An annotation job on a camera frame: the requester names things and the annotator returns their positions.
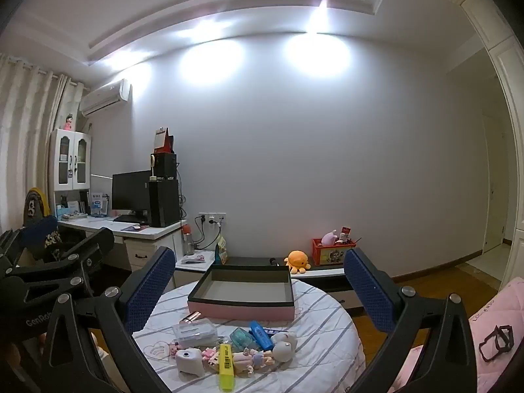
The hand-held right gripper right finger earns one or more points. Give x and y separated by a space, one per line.
368 290

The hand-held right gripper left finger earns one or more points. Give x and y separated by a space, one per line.
149 290

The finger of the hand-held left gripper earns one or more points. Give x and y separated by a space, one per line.
82 256
98 239

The small clear glass bottle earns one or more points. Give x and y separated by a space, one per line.
192 317

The clear plastic case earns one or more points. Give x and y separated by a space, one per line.
194 333

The white pencil sharpener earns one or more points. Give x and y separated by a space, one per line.
189 362

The pink storage box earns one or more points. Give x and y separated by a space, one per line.
241 313

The white-headed doll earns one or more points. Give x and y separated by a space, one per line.
284 346

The blue pen tin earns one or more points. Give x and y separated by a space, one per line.
275 331

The teal correction tape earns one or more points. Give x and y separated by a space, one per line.
241 336

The yellow highlighter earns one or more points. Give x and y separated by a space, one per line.
226 368

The black keyboard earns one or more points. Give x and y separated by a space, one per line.
127 218

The white desk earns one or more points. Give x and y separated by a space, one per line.
143 241

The red storage crate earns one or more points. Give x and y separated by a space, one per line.
331 254

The black computer monitor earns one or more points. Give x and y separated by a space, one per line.
129 192

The chair with clothes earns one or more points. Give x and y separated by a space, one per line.
39 213

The striped tablecloth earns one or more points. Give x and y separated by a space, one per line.
327 335

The bottle with orange cap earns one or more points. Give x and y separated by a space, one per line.
187 241

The white side table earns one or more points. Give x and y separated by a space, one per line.
206 262

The pink plush toy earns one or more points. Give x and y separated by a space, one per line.
328 238

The black computer tower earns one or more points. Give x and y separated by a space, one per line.
163 204

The orange octopus plush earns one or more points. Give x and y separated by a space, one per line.
297 261

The snack bag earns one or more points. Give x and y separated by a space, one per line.
222 251

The white hutch cabinet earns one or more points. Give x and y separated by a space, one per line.
69 159

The pink block toy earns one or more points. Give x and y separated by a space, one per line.
211 356

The small desk fan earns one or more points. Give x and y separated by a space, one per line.
153 168

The black speaker box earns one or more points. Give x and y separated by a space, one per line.
166 166

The red desk calendar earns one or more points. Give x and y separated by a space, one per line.
163 141

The pink doll figurine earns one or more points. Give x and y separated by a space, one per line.
68 123

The pink quilt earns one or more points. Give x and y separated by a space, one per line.
491 315

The beige curtain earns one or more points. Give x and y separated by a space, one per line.
24 131

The white air conditioner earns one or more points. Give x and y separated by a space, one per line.
102 98

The white door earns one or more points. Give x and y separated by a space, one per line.
493 192

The white wardrobe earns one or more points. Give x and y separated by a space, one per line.
511 90

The wall power outlet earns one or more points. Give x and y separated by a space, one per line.
212 217

